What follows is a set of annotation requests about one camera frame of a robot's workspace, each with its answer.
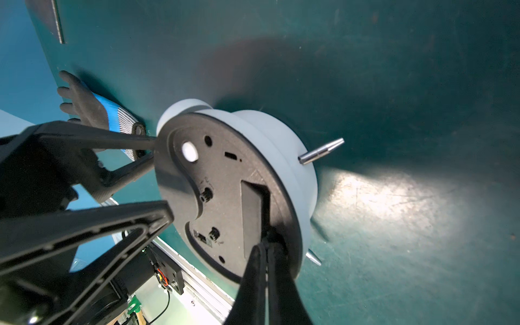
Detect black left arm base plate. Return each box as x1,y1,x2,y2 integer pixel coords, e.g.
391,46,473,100
144,243,185,295

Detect grey blue sock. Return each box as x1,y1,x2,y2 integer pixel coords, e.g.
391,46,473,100
57,70,146,135

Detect aluminium front mounting rail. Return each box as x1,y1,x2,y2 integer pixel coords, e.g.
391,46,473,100
101,198,236,325

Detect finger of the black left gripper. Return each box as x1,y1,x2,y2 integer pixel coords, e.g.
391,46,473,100
1,201,174,324
28,121,155,203

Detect white round alarm clock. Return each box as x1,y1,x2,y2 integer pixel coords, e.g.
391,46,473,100
154,99,344,283

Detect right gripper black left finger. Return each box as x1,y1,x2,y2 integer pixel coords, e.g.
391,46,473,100
224,243,267,324

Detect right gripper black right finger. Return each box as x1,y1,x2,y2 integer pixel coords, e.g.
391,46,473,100
267,242,312,324

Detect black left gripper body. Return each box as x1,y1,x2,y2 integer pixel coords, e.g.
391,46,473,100
1,129,77,219

